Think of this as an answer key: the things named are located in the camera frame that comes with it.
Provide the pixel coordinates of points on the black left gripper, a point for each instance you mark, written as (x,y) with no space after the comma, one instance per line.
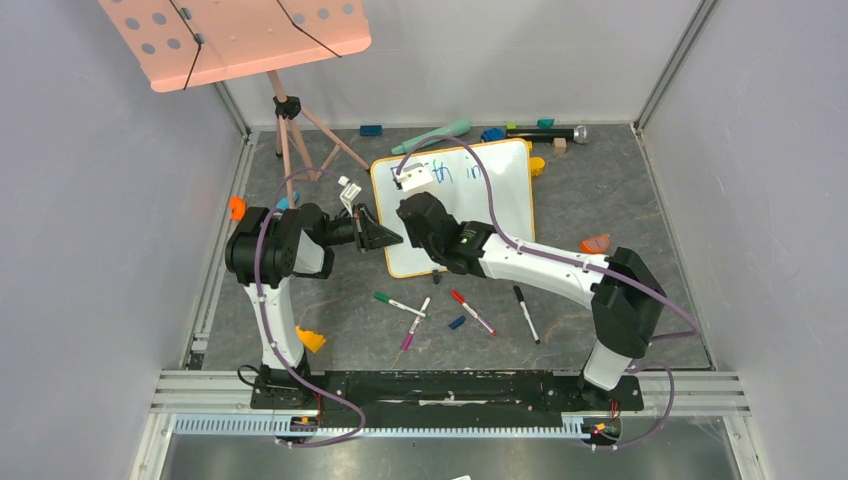
(368,235)

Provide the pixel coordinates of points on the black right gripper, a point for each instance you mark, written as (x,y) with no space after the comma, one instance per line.
(411,204)

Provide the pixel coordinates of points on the yellow framed whiteboard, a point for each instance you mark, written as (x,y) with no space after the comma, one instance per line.
(459,184)

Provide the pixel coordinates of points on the blue marker cap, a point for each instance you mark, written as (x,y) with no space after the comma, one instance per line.
(457,323)

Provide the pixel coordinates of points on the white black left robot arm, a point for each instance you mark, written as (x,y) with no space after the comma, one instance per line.
(267,249)

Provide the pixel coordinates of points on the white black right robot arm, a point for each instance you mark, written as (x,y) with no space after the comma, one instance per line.
(622,294)

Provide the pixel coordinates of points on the green whiteboard marker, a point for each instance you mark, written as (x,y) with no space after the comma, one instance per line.
(387,300)

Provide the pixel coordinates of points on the red whiteboard marker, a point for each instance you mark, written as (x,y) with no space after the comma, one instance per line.
(456,295)

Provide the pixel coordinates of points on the black whiteboard marker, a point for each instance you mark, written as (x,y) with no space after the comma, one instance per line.
(525,311)

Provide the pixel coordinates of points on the pink whiteboard marker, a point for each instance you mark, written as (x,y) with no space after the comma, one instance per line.
(416,323)

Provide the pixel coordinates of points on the blue toy flashlight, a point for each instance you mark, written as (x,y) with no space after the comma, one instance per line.
(283,204)

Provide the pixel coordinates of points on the teal toy tube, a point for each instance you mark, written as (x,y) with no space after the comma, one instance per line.
(455,129)

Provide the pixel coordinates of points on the dark blue brick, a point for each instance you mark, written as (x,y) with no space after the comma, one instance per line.
(371,130)

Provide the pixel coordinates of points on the blue brick behind board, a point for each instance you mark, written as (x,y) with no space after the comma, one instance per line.
(492,135)

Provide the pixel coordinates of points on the yellow wedge block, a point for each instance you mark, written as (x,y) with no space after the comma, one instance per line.
(311,340)

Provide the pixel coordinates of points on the yellow cylinder toy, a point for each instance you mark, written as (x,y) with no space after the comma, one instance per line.
(536,166)

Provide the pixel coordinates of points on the orange toy block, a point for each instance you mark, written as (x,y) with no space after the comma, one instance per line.
(238,208)

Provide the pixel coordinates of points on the tan wooden cube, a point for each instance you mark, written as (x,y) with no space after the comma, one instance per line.
(559,146)

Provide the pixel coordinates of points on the black silver microphone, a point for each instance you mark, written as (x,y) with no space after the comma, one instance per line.
(577,134)

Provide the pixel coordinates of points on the pink music stand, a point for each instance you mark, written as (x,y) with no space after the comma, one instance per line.
(189,43)

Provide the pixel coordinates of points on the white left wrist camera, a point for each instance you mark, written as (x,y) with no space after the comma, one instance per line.
(349,192)

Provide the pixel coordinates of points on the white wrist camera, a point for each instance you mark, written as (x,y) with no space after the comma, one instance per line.
(413,179)
(349,192)

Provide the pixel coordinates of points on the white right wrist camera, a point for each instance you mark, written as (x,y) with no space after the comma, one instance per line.
(413,179)

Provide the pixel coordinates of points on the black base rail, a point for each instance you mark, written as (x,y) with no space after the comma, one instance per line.
(443,399)

